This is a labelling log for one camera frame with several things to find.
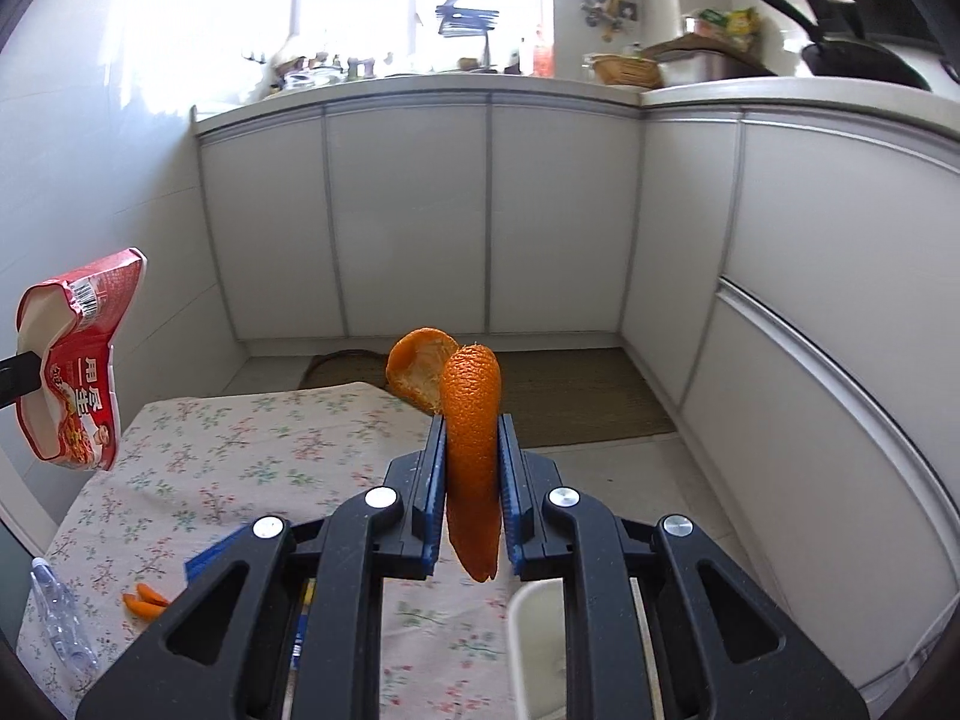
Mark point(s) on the metal tray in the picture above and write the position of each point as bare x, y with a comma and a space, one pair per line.
709, 69

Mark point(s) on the hanging wooden utensils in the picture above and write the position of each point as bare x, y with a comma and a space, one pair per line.
609, 0

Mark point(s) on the black hook rack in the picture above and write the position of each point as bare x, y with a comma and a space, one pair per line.
256, 57

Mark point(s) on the yellow green food packets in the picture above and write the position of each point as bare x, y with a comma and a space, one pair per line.
731, 26

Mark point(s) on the black frying pan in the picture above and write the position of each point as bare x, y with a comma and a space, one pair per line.
862, 64

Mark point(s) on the clear plastic bottle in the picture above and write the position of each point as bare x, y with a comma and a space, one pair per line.
64, 622

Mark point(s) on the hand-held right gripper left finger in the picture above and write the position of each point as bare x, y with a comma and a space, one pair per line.
433, 499

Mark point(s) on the large brown floor mat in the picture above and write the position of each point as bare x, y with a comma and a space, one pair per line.
585, 397

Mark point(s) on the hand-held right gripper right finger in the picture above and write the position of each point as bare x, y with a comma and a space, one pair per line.
510, 499

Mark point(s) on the wicker basket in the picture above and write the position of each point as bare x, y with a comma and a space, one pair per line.
626, 71

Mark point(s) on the small orange peel piece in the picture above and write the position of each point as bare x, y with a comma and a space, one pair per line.
146, 601

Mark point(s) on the floral tablecloth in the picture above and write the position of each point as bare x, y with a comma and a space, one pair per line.
225, 450

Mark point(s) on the round woven mat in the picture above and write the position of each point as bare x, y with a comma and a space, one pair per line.
349, 369

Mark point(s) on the brown cutting board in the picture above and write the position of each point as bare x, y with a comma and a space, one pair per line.
675, 46

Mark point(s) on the red liquid bottle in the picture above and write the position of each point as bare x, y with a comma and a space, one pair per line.
544, 56

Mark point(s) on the red instant noodle cup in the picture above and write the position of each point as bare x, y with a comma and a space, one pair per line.
82, 390

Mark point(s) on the blue paper box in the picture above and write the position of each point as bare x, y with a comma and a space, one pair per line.
214, 559

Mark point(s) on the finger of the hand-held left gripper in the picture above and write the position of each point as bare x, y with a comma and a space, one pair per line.
19, 379

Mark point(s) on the white cabinet door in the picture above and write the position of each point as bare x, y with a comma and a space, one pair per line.
274, 225
409, 217
679, 255
559, 217

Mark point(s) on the white plastic bin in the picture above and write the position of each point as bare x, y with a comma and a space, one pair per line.
536, 637

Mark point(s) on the white kitchen countertop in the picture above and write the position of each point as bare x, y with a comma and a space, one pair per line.
450, 86

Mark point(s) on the blue rack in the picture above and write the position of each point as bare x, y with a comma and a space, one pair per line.
466, 16

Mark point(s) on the cluster of glass jars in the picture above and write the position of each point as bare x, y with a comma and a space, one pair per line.
322, 73

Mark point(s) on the wall socket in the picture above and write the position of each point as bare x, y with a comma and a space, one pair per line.
630, 13

